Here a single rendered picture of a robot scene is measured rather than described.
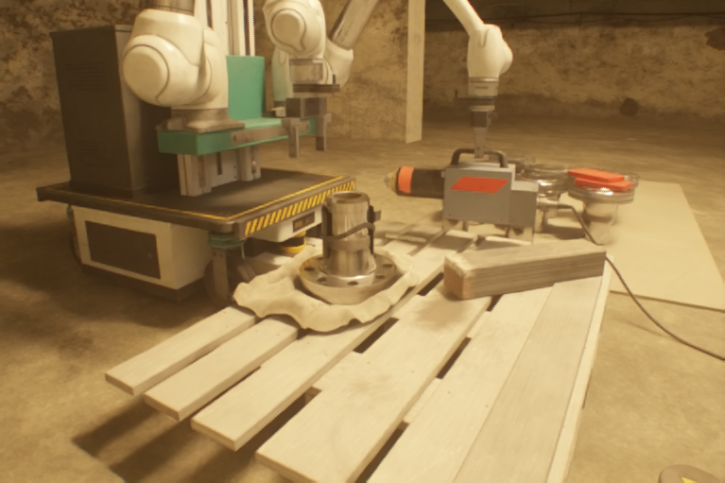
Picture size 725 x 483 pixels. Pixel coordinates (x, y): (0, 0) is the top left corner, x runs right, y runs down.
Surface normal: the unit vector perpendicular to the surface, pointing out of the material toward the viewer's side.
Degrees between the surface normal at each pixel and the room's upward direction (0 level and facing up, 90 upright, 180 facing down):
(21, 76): 90
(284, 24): 98
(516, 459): 0
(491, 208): 90
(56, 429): 0
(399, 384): 0
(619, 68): 90
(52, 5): 90
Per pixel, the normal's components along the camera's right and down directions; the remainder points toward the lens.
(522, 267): 0.29, 0.25
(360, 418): 0.00, -0.96
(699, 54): -0.51, 0.23
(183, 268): 0.89, 0.12
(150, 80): -0.07, 0.36
